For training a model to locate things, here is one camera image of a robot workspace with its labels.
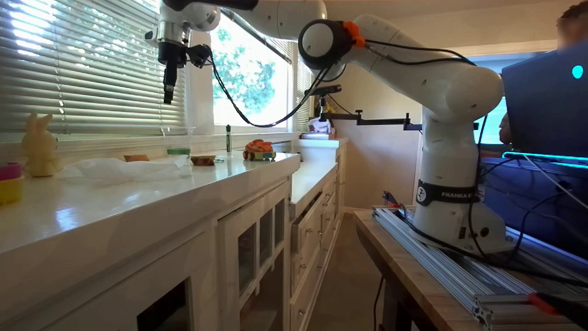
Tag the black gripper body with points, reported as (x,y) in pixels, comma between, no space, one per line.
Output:
(175,52)

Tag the clear plastic cup green band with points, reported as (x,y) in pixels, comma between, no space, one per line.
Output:
(178,151)

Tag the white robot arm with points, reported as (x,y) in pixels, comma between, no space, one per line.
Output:
(447,122)

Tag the bare glass window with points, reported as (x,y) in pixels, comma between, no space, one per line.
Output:
(250,80)

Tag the small brown block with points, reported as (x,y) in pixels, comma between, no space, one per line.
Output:
(136,157)

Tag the dark brown toy piece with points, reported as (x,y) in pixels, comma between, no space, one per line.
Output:
(202,161)

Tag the white window blinds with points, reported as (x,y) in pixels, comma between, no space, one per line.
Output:
(66,67)

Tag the orange toy car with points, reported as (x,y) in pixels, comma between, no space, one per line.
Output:
(259,151)

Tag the yellow bunny figurine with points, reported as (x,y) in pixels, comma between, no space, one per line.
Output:
(41,150)

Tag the white basin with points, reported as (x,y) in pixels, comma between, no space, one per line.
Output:
(318,151)

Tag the white counter cabinet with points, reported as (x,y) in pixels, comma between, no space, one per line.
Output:
(184,245)

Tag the yellow pink toy cup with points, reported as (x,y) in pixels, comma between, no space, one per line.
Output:
(9,186)

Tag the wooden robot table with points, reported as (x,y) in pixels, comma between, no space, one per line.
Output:
(404,282)

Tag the dark blue laptop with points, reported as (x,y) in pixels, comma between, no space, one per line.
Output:
(544,104)

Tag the person head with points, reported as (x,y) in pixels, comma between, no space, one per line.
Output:
(573,24)

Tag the black stereo camera bar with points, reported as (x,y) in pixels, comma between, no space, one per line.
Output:
(325,91)

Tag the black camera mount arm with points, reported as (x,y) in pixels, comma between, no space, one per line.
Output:
(379,120)

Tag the aluminium extrusion rail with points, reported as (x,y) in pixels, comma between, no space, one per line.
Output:
(441,269)

